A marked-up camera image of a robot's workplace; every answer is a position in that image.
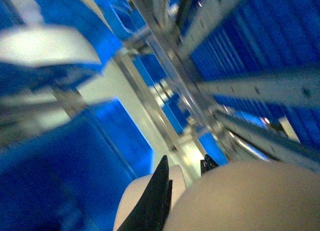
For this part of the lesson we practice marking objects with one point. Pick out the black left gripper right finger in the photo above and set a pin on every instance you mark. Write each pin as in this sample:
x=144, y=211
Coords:
x=207, y=164

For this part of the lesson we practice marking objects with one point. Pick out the beige plastic dustpan tray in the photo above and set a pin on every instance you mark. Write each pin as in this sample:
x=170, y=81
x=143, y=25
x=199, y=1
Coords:
x=239, y=196

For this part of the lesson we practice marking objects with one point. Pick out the stainless steel shelf rack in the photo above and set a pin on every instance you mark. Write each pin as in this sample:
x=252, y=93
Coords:
x=49, y=48

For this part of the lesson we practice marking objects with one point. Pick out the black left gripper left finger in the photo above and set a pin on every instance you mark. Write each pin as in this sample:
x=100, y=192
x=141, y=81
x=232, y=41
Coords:
x=153, y=207

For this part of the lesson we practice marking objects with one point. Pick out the blue plastic bin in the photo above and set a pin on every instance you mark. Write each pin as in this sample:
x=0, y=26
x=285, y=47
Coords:
x=262, y=57
x=72, y=178

